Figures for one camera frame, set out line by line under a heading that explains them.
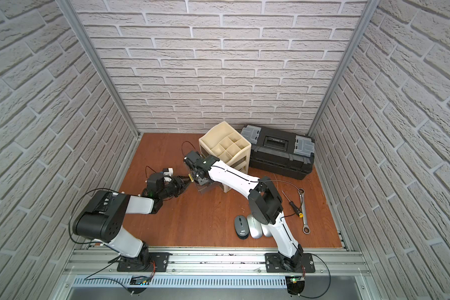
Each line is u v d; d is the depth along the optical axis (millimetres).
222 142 815
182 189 834
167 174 865
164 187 777
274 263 738
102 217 461
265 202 514
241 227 827
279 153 894
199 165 639
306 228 829
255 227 823
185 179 866
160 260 743
